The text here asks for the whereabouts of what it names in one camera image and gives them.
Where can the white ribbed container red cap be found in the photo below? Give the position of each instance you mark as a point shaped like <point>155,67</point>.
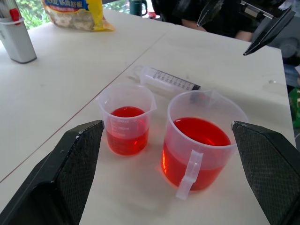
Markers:
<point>17,42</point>

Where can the clear plastic syringe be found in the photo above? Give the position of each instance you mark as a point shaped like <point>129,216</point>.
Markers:
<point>164,80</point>

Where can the green packet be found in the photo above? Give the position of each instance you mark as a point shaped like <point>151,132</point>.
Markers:
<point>295,105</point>

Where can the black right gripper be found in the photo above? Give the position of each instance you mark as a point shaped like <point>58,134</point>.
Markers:
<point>262,8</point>

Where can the blue packet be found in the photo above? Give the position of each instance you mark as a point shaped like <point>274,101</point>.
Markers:
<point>291,75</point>

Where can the person in black shirt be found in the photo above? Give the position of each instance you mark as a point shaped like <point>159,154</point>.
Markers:
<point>229,21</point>

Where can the dark green mug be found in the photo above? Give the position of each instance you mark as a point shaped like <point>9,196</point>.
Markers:
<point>137,7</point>

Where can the grey rounded object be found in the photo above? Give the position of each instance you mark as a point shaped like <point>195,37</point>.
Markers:
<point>286,44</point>

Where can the yellow snack bag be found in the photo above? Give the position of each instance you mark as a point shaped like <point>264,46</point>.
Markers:
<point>77,16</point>

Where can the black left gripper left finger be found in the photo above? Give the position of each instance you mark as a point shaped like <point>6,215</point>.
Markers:
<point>54,178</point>

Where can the small beaker with red liquid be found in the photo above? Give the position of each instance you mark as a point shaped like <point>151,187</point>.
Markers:
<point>127,138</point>

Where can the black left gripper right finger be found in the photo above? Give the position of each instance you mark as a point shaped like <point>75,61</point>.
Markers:
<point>269,168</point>

